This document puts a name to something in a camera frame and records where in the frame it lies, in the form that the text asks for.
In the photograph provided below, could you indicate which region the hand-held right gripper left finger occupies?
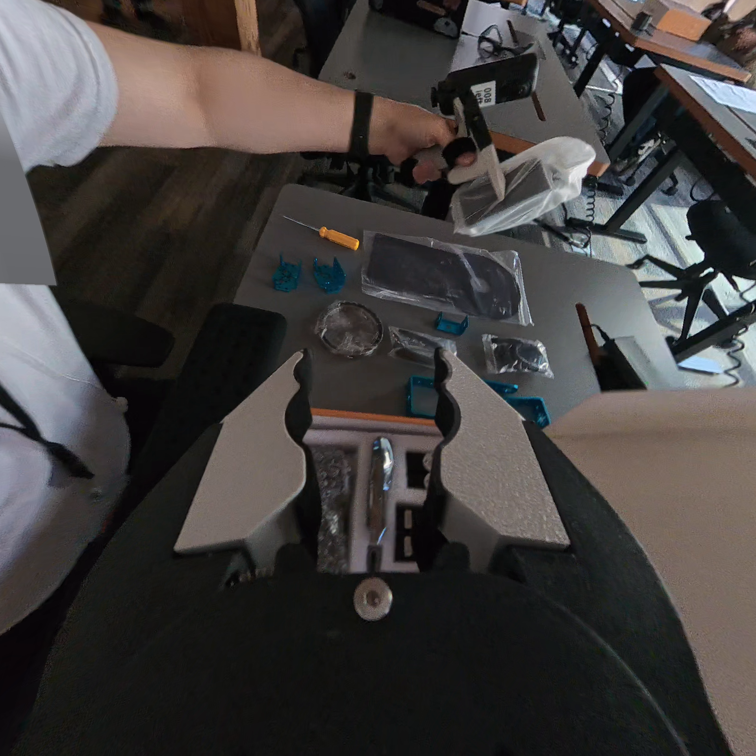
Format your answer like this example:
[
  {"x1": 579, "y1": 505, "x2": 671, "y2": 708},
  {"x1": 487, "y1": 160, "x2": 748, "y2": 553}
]
[{"x1": 173, "y1": 348, "x2": 324, "y2": 574}]

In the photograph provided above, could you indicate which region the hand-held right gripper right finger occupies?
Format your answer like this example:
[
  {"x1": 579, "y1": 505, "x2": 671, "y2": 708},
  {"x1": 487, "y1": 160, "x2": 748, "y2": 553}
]
[{"x1": 428, "y1": 347, "x2": 572, "y2": 574}]

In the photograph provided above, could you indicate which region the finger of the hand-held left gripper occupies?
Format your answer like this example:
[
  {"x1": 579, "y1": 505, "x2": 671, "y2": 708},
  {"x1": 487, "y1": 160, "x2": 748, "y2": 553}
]
[{"x1": 472, "y1": 142, "x2": 510, "y2": 206}]

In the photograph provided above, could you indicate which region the shiny silver part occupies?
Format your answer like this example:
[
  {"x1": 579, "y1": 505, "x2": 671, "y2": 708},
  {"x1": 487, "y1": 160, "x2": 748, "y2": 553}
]
[{"x1": 363, "y1": 436, "x2": 395, "y2": 573}]

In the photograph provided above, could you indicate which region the kit box with foam insert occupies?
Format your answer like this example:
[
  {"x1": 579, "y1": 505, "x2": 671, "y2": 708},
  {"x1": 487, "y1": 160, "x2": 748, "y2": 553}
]
[{"x1": 304, "y1": 387, "x2": 756, "y2": 756}]

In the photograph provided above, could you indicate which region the orange screwdriver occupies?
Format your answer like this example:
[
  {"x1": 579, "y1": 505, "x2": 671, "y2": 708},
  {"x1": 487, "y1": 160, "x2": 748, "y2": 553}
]
[{"x1": 282, "y1": 215, "x2": 361, "y2": 252}]

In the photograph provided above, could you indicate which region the person's left forearm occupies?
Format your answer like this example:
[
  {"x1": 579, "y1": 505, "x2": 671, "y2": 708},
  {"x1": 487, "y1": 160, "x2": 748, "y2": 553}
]
[{"x1": 89, "y1": 22, "x2": 355, "y2": 156}]

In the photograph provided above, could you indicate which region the wood-edged office desk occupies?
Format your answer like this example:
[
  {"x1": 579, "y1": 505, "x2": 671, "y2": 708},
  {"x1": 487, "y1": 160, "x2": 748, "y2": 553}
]
[
  {"x1": 654, "y1": 62, "x2": 756, "y2": 156},
  {"x1": 585, "y1": 0, "x2": 752, "y2": 83},
  {"x1": 318, "y1": 0, "x2": 610, "y2": 177}
]

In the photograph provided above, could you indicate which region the grey desk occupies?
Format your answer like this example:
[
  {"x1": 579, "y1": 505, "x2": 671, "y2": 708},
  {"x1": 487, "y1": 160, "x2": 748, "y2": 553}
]
[{"x1": 233, "y1": 183, "x2": 677, "y2": 426}]

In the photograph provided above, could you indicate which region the person's left hand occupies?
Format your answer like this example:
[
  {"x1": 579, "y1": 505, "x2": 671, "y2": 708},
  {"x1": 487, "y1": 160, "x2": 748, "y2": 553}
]
[{"x1": 369, "y1": 100, "x2": 479, "y2": 184}]

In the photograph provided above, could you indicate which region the black device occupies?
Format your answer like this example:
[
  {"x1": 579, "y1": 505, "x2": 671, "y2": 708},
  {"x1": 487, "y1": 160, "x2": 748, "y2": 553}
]
[{"x1": 369, "y1": 0, "x2": 467, "y2": 39}]

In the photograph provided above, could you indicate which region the plastic bag of black plates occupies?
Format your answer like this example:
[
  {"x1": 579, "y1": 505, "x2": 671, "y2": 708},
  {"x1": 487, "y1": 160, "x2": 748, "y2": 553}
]
[{"x1": 360, "y1": 230, "x2": 534, "y2": 326}]

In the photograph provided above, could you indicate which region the black office chair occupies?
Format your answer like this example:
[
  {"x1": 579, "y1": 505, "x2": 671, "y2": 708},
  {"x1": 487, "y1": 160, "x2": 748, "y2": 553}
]
[
  {"x1": 627, "y1": 200, "x2": 756, "y2": 355},
  {"x1": 71, "y1": 301, "x2": 288, "y2": 491}
]

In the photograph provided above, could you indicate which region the plastic bag of black rings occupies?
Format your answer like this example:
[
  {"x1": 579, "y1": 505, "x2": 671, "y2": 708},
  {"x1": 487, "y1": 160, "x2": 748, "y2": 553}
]
[{"x1": 481, "y1": 334, "x2": 555, "y2": 379}]

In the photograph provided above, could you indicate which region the black wristband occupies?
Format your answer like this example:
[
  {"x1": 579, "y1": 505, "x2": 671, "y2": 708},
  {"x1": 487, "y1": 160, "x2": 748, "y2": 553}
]
[{"x1": 348, "y1": 90, "x2": 376, "y2": 157}]

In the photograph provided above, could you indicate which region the small bag of black parts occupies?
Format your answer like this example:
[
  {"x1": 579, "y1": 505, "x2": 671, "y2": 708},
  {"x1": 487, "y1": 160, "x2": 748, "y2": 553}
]
[{"x1": 387, "y1": 325, "x2": 457, "y2": 368}]

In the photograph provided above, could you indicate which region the black power brick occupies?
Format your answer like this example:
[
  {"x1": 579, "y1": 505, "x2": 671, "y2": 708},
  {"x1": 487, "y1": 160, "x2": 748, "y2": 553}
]
[{"x1": 593, "y1": 334, "x2": 653, "y2": 392}]

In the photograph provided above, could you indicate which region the round clear bag of screws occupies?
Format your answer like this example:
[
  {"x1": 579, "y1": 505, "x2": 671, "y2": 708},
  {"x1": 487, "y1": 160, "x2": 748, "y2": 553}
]
[{"x1": 315, "y1": 300, "x2": 385, "y2": 357}]

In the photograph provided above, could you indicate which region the cardboard box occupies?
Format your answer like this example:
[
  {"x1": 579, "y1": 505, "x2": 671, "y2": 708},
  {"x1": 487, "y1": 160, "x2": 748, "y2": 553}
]
[{"x1": 644, "y1": 0, "x2": 712, "y2": 41}]

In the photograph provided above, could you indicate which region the printed paper sheet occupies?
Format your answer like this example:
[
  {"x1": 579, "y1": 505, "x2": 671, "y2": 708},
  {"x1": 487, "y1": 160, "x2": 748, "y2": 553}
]
[{"x1": 688, "y1": 74, "x2": 756, "y2": 116}]

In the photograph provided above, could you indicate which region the person's white shirt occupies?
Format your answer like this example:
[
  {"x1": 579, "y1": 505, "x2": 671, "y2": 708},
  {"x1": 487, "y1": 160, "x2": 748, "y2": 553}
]
[{"x1": 0, "y1": 0, "x2": 132, "y2": 636}]

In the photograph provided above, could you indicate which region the black tangled cable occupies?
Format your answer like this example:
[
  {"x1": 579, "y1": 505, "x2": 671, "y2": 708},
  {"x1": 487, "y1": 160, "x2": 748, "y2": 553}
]
[{"x1": 475, "y1": 24, "x2": 521, "y2": 60}]

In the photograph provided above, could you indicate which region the black coiled cable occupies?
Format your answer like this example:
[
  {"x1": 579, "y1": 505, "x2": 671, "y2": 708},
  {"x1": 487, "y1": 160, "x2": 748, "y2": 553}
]
[{"x1": 582, "y1": 174, "x2": 602, "y2": 237}]

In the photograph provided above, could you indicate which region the blue metal claw bracket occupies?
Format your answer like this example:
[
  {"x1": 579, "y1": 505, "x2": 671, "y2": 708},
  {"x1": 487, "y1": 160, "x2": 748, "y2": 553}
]
[
  {"x1": 312, "y1": 256, "x2": 346, "y2": 295},
  {"x1": 272, "y1": 253, "x2": 303, "y2": 293}
]

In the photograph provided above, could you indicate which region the black strap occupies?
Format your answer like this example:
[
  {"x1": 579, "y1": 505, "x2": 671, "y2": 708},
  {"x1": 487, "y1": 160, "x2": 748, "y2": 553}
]
[{"x1": 0, "y1": 384, "x2": 95, "y2": 480}]

